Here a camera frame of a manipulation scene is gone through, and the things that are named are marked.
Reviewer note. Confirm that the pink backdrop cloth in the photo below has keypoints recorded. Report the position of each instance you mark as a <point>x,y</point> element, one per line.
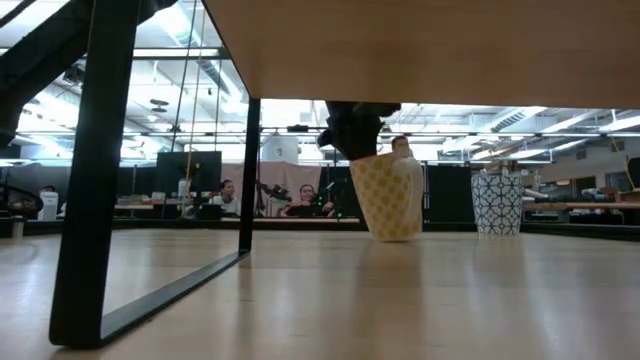
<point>280,172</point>

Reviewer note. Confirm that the black partition curtain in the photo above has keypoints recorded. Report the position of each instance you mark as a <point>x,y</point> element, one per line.
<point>445,192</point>

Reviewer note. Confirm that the person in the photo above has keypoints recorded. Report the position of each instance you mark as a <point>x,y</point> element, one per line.
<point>227,192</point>
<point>306,200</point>
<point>47,189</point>
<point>400,145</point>

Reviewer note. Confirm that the black ceiling-mounted device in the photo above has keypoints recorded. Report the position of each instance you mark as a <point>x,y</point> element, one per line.
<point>74,75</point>

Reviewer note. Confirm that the wooden shelf riser black legs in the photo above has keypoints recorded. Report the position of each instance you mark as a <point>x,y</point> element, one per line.
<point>85,200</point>

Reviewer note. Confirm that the blue lattice pattern mug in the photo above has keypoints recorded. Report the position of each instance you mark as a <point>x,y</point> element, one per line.
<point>497,205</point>

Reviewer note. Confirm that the background black robot arm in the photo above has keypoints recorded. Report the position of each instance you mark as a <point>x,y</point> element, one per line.
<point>272,192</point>
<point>330,197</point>

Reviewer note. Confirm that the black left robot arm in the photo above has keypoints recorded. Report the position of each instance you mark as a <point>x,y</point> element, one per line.
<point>45,55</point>

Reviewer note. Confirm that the black ceiling disc fixture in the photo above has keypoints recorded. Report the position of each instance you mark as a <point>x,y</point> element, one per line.
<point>159,102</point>

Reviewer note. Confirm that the wooden workbench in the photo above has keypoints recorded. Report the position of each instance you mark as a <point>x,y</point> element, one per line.
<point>575,205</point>

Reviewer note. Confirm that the white container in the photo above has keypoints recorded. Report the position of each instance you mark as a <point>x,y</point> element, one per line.
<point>49,205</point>

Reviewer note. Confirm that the black aluminium table frame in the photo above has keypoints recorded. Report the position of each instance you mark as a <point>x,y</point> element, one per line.
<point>450,227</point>

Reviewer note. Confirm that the white cylindrical tank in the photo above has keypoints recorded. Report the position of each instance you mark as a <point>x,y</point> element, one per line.
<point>279,149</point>

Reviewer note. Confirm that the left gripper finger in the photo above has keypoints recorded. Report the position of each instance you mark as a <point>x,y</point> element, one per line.
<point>357,142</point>

